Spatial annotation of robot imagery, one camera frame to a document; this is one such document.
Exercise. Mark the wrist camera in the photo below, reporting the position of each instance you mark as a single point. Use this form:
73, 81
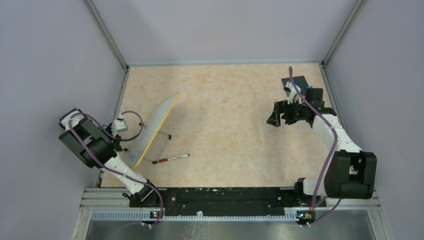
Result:
292, 91
119, 124

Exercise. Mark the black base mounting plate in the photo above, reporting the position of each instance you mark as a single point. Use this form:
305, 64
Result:
223, 201

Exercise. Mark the yellow framed whiteboard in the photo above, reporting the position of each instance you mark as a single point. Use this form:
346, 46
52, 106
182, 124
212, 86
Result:
150, 129

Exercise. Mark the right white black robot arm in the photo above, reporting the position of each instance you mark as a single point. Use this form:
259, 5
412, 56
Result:
348, 171

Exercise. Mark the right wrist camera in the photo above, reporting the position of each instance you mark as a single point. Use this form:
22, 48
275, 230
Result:
292, 91

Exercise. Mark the white cable duct rail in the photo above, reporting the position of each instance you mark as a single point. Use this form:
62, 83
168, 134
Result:
148, 216

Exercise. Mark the white marker pen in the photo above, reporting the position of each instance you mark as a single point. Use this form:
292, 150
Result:
173, 158

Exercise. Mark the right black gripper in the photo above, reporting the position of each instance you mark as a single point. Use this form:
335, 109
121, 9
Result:
275, 119

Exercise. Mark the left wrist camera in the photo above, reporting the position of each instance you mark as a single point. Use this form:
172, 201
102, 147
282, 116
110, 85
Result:
119, 124

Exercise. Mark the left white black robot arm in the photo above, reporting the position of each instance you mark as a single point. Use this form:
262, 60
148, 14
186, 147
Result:
98, 147

